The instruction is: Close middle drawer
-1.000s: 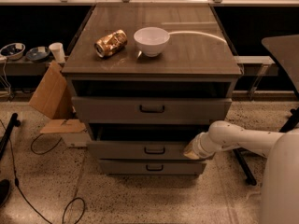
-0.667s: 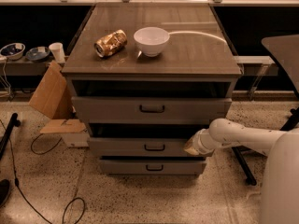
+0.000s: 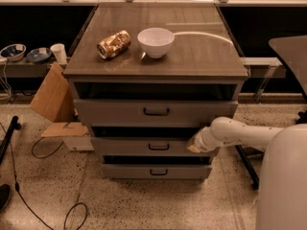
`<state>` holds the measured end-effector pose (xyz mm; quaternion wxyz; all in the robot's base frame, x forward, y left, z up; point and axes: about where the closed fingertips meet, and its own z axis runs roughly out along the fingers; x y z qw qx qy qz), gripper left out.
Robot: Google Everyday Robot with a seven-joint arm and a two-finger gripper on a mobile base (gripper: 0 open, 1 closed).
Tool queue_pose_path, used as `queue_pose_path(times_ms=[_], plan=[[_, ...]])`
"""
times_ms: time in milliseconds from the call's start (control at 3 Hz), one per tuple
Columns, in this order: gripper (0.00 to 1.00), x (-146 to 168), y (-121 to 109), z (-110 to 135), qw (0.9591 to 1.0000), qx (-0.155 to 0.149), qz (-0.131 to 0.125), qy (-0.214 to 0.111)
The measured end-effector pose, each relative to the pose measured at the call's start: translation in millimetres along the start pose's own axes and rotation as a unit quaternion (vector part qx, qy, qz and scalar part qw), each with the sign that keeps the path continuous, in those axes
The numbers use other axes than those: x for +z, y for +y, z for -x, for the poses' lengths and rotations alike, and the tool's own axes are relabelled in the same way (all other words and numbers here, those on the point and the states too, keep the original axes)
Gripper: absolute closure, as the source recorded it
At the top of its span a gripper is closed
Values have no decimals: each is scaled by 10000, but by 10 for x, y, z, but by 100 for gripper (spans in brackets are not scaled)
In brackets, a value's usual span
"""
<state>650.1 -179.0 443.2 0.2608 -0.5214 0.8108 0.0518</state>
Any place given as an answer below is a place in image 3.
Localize grey drawer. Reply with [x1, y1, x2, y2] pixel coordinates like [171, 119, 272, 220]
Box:
[91, 126, 219, 156]
[103, 156, 212, 180]
[74, 99, 238, 127]

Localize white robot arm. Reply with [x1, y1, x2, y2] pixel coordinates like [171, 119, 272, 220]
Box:
[186, 117, 307, 230]

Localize grey drawer cabinet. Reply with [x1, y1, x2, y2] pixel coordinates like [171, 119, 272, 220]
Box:
[62, 2, 249, 177]

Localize grey bottom drawer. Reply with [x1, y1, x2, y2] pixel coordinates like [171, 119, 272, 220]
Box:
[103, 156, 212, 180]

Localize grey top drawer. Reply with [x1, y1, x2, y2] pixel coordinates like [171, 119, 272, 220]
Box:
[74, 99, 238, 127]

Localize black metal floor bar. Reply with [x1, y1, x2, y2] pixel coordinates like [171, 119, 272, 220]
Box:
[236, 145, 259, 190]

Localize white bowl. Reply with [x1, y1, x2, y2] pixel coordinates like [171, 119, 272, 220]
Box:
[137, 28, 175, 58]

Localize crushed golden soda can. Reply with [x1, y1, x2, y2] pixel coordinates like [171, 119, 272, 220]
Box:
[97, 30, 131, 59]

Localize dark grey side table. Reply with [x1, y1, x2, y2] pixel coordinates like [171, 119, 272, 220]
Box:
[269, 35, 307, 98]

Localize brown cardboard box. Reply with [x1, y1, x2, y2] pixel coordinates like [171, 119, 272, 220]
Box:
[30, 62, 93, 151]

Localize white foam cup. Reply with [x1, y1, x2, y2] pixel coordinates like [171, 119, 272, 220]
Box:
[51, 43, 67, 65]

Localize black stand leg left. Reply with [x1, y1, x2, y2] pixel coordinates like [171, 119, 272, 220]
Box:
[0, 116, 21, 164]

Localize black floor cable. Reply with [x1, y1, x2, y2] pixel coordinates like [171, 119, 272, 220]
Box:
[0, 122, 89, 230]

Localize grey wall shelf rail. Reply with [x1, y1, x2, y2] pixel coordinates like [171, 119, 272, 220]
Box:
[0, 58, 64, 78]

